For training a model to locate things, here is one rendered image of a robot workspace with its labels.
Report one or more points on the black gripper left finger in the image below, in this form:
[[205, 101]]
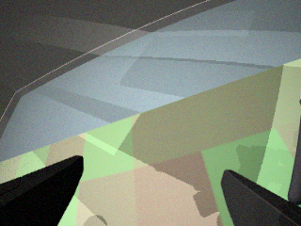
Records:
[[40, 198]]

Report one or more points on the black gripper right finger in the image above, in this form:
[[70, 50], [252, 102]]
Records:
[[252, 205]]

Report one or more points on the black rod with white tip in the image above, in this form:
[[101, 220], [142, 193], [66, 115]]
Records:
[[295, 183]]

